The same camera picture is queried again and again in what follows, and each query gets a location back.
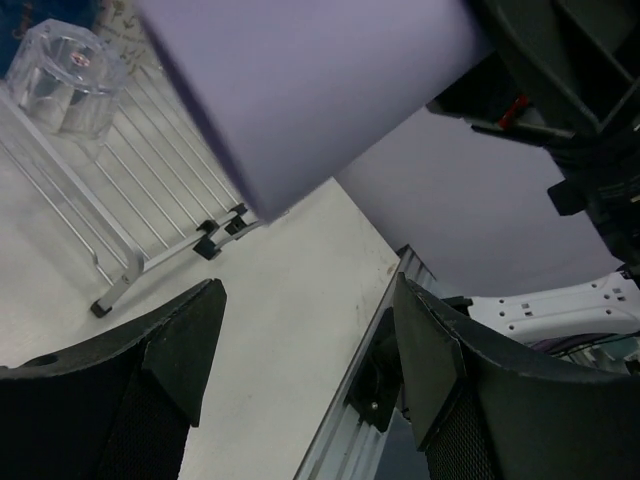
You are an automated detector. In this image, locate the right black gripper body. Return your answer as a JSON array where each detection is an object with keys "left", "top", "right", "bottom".
[{"left": 424, "top": 0, "right": 640, "bottom": 151}]

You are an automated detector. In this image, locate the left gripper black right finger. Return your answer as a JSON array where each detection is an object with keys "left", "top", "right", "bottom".
[{"left": 393, "top": 277, "right": 639, "bottom": 479}]

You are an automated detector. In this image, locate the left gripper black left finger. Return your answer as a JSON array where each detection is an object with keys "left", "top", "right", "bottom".
[{"left": 1, "top": 279, "right": 227, "bottom": 479}]

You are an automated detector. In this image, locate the lavender plastic cup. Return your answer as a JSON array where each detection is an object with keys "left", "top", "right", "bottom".
[{"left": 135, "top": 0, "right": 491, "bottom": 222}]

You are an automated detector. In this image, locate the clear drinking glass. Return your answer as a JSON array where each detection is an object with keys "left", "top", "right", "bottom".
[{"left": 6, "top": 19, "right": 128, "bottom": 145}]

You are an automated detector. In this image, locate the dark blue ceramic mug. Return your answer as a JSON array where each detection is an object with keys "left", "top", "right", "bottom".
[{"left": 0, "top": 0, "right": 33, "bottom": 77}]

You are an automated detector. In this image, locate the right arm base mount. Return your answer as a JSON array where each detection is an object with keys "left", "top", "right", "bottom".
[{"left": 347, "top": 307, "right": 403, "bottom": 433}]

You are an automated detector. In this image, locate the aluminium mounting rail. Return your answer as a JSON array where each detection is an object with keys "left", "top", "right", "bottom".
[{"left": 294, "top": 245, "right": 433, "bottom": 479}]

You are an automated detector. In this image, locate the metal wire dish rack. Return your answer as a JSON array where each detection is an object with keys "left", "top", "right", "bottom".
[{"left": 1, "top": 66, "right": 261, "bottom": 318}]

